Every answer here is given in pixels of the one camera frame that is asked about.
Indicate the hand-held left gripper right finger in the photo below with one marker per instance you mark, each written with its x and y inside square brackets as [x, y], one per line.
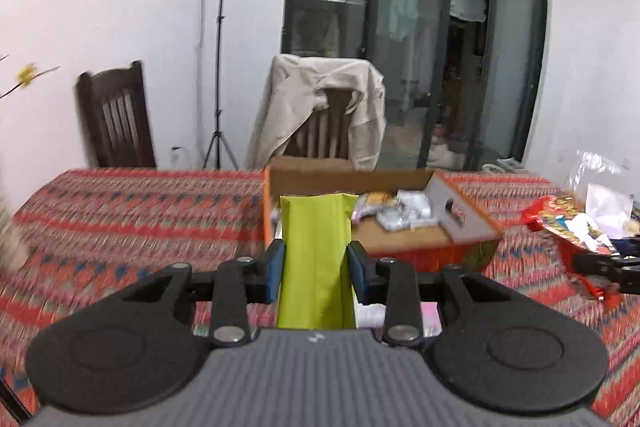
[357, 272]

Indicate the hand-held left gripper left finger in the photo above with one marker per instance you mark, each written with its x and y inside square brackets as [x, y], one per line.
[275, 271]

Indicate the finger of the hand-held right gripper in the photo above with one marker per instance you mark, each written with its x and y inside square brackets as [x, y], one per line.
[625, 246]
[600, 267]

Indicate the green snack packet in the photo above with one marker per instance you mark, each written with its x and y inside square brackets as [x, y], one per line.
[315, 257]

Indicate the orange cardboard box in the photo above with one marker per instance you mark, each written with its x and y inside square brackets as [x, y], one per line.
[400, 242]

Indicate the red snack bag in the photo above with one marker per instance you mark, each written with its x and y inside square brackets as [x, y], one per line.
[560, 217]

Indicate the yellow brown snack packet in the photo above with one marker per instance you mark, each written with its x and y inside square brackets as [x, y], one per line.
[377, 202]

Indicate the pink snack packet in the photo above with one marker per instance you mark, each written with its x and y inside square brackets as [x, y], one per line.
[431, 314]

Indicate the clear plastic bag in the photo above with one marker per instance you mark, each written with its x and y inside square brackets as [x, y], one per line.
[592, 167]

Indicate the white slippers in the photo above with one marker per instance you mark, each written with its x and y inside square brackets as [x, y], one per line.
[505, 164]

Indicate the white cloth bundle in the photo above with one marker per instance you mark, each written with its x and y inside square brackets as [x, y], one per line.
[447, 156]

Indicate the patterned red tablecloth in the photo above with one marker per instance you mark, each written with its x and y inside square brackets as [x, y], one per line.
[125, 227]

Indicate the wooden chair with cushion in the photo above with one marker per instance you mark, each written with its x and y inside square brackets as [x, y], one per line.
[336, 107]

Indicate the beige jacket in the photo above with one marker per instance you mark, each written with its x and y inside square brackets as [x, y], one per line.
[295, 97]

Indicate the black sliding glass door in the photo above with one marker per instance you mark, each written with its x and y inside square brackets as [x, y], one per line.
[410, 32]

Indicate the dark wooden chair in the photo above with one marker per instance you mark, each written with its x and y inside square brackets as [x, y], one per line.
[112, 79]

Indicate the wall outlet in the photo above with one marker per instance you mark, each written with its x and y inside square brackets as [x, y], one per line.
[175, 150]

